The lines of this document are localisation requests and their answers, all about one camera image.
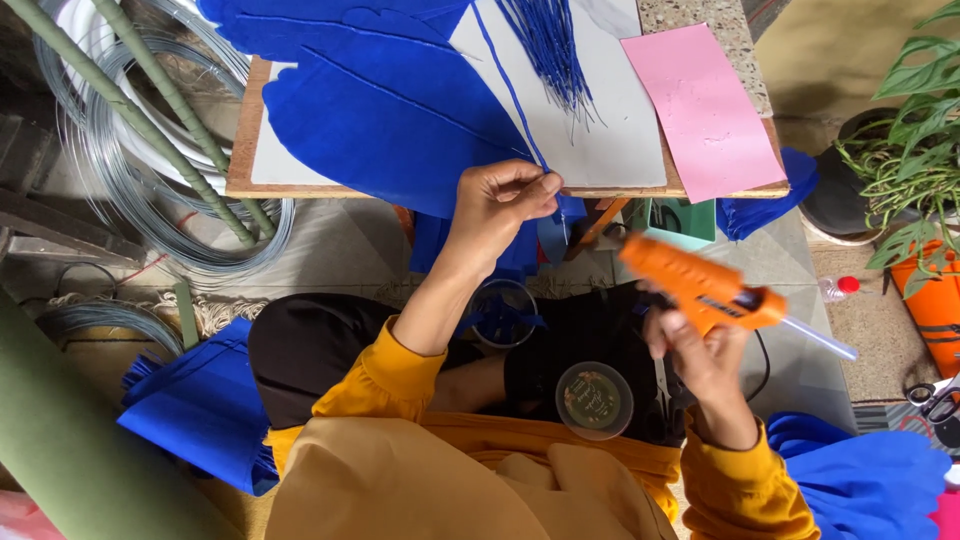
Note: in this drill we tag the person's left hand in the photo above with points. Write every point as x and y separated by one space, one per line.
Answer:
487 217

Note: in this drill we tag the person's right hand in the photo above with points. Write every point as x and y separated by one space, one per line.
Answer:
705 360

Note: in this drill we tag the person's right fingers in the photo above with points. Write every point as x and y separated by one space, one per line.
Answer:
656 330

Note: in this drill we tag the orange hot glue gun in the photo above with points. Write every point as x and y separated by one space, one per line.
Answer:
690 281

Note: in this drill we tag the round container with dark label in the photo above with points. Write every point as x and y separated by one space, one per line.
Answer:
594 401

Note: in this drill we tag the green box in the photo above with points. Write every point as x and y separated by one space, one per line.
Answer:
682 221

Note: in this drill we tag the orange wooden table leg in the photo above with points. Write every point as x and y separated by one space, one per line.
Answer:
596 225

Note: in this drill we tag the clear plastic cup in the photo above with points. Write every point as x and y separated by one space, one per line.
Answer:
502 315

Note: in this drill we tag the clear glue stick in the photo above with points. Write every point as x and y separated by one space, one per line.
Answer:
821 339

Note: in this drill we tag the crumpled blue foam piece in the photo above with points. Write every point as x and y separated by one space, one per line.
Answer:
765 202

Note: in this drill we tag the grey foam sheet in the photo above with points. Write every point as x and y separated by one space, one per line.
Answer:
607 150

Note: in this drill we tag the plastic bottle with red cap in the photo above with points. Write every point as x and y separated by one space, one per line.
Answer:
838 287

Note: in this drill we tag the black plant pot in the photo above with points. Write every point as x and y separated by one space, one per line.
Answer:
821 195

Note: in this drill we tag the pink foam sheet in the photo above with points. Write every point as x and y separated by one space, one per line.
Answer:
701 112

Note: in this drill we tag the heap of blue foam petals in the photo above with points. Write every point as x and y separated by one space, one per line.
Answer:
862 480

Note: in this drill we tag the thin-leaved green plant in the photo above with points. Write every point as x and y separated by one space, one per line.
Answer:
889 180

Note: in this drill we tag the orange plant pot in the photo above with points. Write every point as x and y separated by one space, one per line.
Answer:
934 322

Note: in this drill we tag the speckled stone slab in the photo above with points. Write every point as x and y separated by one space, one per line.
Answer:
712 19

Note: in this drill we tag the large blue foam petal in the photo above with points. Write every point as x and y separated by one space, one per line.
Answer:
390 127

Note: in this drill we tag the pink foam piece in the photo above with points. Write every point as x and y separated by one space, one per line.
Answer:
946 517

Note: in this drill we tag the green split-leaf plant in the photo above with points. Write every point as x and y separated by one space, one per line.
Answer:
919 75

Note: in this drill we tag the beige fringed rug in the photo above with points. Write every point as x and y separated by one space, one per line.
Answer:
225 309

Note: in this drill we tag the wooden table board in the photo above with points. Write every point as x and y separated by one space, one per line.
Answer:
241 150

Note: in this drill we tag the stack of blue fringed sheets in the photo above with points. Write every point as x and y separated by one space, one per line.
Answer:
202 412

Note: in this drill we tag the blue foam petal with ridge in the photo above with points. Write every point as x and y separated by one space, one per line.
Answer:
300 26

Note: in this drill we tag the short green strip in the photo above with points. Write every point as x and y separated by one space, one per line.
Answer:
186 315

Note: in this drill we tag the green wrapped stem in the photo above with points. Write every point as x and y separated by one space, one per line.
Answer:
176 101
112 97

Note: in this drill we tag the olive green foam roll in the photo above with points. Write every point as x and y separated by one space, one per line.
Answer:
67 442

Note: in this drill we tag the pink plastic bag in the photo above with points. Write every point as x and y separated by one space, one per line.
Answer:
22 519

